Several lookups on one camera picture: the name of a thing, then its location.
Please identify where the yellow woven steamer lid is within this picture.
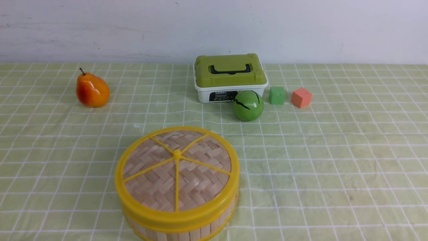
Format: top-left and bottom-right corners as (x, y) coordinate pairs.
(115, 126), (239, 233)

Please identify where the yellow bamboo steamer basket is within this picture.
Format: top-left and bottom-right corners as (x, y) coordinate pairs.
(122, 192), (239, 241)

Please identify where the green round fruit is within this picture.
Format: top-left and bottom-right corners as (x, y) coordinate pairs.
(232, 90), (264, 122)

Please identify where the green lidded storage box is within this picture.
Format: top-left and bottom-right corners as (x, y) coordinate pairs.
(193, 53), (269, 103)

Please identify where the green foam cube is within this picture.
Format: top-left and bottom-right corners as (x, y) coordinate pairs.
(269, 86), (286, 105)

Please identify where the orange foam cube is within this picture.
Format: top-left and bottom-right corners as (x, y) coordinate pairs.
(291, 87), (312, 108)

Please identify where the orange plastic pear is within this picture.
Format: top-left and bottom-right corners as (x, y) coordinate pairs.
(76, 68), (110, 108)

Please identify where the green checkered tablecloth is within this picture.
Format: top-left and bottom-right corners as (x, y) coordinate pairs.
(0, 63), (428, 241)

